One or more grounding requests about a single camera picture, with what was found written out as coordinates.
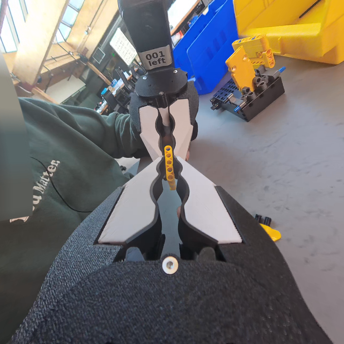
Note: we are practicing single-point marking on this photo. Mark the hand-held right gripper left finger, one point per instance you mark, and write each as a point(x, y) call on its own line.
point(129, 215)

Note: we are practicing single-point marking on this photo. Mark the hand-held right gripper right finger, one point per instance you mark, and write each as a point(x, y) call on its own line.
point(209, 215)

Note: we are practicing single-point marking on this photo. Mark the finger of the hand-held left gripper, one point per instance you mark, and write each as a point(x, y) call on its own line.
point(182, 123)
point(147, 123)

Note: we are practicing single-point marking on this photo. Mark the yellow lego beam with holes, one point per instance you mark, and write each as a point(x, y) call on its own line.
point(170, 169)

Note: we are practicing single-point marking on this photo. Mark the yellow lego plate black pins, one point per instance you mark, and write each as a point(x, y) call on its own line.
point(272, 233)

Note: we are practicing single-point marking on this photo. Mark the person's left forearm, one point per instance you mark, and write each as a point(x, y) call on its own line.
point(118, 134)

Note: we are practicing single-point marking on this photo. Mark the lego model on black base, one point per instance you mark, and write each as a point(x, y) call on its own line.
point(263, 99)

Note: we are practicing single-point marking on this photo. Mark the whiteboard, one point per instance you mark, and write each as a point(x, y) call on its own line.
point(123, 45)

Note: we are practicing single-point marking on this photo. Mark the blue storage bin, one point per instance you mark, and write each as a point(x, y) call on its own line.
point(204, 40)

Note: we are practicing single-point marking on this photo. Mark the yellow storage bin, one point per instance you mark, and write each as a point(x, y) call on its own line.
point(295, 35)

